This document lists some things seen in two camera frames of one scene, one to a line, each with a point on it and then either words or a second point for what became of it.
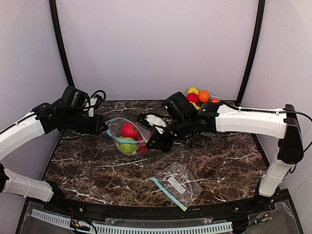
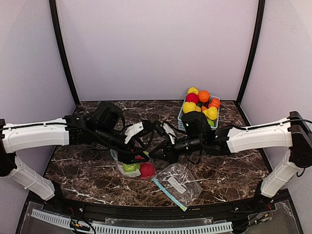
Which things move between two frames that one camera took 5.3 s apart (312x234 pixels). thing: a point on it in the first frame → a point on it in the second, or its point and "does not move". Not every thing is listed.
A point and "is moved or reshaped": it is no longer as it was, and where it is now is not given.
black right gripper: (165, 137) → (170, 148)
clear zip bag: (179, 183) does not move
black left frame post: (52, 8) does not move
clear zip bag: (131, 139) is moved or reshaped
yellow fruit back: (193, 89) does not move
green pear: (127, 148) is moved or reshaped
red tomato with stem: (128, 129) is moved or reshaped
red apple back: (192, 97) does not move
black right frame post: (262, 7) does not move
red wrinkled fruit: (142, 147) is moved or reshaped
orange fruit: (204, 95) does not move
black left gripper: (98, 124) → (131, 151)
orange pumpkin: (215, 100) does not move
